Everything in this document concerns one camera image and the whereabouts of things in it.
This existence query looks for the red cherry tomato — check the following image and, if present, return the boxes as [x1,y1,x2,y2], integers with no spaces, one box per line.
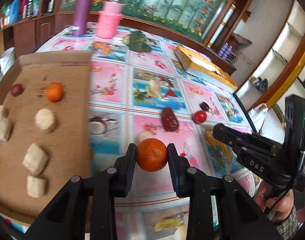
[193,110,207,124]

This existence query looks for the dark round date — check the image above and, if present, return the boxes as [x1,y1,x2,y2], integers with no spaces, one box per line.
[199,102,210,112]

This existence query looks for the orange tangerine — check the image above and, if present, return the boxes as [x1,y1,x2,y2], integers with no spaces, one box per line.
[136,138,168,172]

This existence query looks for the large red date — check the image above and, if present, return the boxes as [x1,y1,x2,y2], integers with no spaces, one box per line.
[161,107,179,132]

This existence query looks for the right hand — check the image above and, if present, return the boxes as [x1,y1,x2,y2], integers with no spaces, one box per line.
[253,181,294,223]

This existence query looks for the brown cardboard tray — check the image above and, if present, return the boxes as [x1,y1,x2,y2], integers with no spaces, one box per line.
[0,51,91,225]

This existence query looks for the tangerine in tray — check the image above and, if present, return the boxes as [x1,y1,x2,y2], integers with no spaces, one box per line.
[44,83,63,102]

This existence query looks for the purple bottles on shelf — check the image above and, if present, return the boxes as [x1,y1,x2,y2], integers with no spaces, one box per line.
[218,42,232,60]

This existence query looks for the yellow gift box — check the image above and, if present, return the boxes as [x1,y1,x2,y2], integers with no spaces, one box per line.
[174,46,237,93]

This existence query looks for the dark red date in tray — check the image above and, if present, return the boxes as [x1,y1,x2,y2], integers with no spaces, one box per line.
[10,83,24,96]

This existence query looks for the white plastic bucket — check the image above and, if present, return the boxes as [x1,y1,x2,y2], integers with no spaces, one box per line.
[0,47,16,75]

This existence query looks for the wooden cabinet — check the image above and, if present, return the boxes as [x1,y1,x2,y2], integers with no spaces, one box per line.
[0,11,73,57]

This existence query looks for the green leafy vegetable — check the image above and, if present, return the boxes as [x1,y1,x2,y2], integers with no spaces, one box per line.
[122,30,152,53]

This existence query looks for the pink knitted-sleeve jar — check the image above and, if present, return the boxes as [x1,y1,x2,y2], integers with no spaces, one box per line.
[96,0,124,38]

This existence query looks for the blue thermos jug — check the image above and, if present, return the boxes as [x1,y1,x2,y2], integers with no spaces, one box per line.
[9,0,20,24]

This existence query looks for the purple thermos bottle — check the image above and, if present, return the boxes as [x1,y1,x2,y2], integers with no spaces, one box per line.
[72,0,92,36]

